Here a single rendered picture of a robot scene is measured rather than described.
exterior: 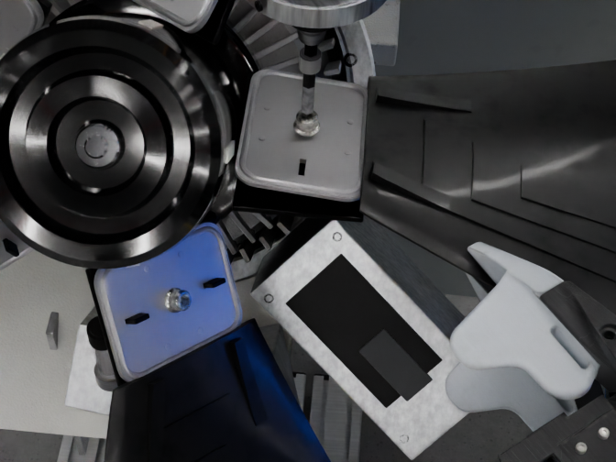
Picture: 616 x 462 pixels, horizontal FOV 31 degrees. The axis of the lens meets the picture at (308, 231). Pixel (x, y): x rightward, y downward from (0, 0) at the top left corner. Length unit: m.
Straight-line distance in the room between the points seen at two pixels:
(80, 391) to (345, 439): 1.00
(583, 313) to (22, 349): 0.50
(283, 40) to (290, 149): 0.12
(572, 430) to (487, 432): 1.37
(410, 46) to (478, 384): 0.99
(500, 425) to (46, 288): 1.14
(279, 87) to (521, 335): 0.19
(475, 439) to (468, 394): 1.31
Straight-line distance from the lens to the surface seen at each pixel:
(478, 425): 1.86
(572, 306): 0.50
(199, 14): 0.54
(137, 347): 0.59
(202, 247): 0.62
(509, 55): 1.50
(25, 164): 0.55
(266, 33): 0.68
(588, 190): 0.58
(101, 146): 0.53
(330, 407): 1.75
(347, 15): 0.48
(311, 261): 0.68
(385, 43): 1.12
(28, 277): 0.85
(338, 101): 0.60
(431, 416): 0.71
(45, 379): 0.88
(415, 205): 0.55
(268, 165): 0.55
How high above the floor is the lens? 1.61
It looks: 52 degrees down
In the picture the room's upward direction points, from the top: 4 degrees clockwise
